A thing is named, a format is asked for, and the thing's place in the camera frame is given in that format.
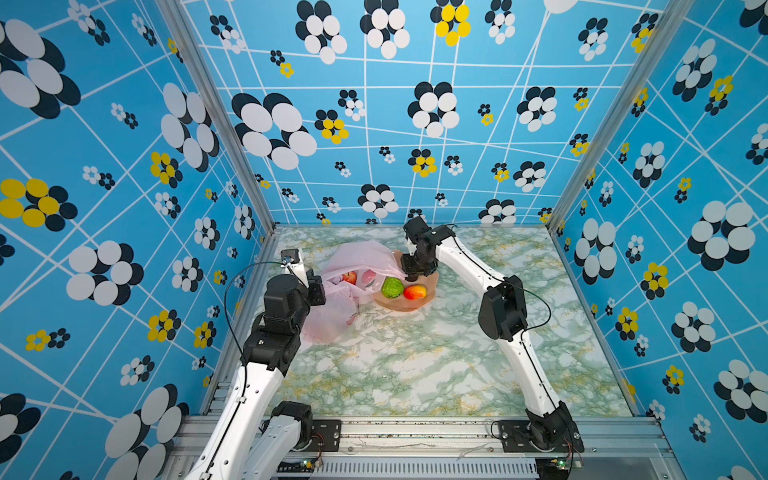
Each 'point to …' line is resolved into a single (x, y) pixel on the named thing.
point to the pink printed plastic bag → (353, 270)
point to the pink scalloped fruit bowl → (403, 303)
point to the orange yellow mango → (414, 292)
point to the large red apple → (351, 277)
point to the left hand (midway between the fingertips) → (313, 269)
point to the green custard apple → (392, 287)
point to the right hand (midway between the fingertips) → (410, 270)
